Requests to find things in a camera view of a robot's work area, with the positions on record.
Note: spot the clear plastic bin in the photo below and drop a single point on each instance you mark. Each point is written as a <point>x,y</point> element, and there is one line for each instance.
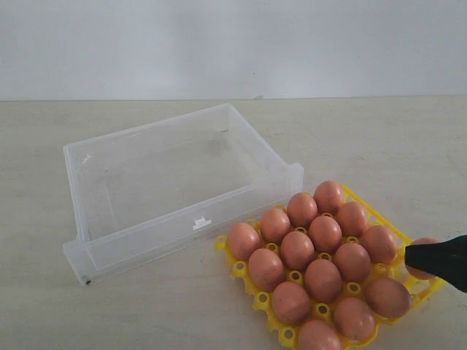
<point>146,192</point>

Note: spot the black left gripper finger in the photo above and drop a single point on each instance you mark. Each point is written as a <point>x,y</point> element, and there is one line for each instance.
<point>446,260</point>

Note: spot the yellow plastic egg tray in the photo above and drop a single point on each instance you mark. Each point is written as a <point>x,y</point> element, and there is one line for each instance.
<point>287,336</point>

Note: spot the brown egg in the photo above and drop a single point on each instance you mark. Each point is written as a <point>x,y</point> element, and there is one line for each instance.
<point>354,319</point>
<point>290,303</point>
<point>380,243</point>
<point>325,233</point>
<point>421,275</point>
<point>388,298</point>
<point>323,281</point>
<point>274,225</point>
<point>353,219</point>
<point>353,262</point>
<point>329,197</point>
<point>318,335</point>
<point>243,240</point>
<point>297,250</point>
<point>266,269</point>
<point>301,209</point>

